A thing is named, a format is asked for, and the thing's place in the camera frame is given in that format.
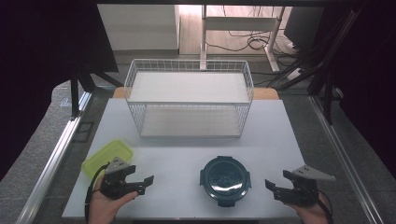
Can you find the person's left hand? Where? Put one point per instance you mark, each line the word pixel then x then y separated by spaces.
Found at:
pixel 101 208

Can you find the yellow-green plastic food container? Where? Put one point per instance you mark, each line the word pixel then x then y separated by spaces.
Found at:
pixel 104 157

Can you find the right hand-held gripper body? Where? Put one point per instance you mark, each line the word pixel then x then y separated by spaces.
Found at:
pixel 300 194

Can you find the black metal stand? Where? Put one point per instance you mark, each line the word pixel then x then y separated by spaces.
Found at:
pixel 74 99
pixel 327 90

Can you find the white cabinet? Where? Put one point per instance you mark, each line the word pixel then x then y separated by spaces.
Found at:
pixel 140 26

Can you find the white power strip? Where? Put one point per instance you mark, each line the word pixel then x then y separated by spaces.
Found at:
pixel 293 74

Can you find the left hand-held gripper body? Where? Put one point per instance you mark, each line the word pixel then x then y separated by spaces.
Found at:
pixel 113 183

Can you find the person's right hand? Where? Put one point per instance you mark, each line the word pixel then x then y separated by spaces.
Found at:
pixel 313 214

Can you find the round glass container dark lid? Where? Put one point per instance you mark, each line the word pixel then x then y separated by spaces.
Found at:
pixel 224 180

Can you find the black curtain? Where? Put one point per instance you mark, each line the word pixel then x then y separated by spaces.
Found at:
pixel 37 62
pixel 373 77

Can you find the aluminium rail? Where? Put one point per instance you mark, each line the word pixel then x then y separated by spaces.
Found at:
pixel 53 165
pixel 342 158

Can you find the white desk frame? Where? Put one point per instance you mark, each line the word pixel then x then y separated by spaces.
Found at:
pixel 239 23

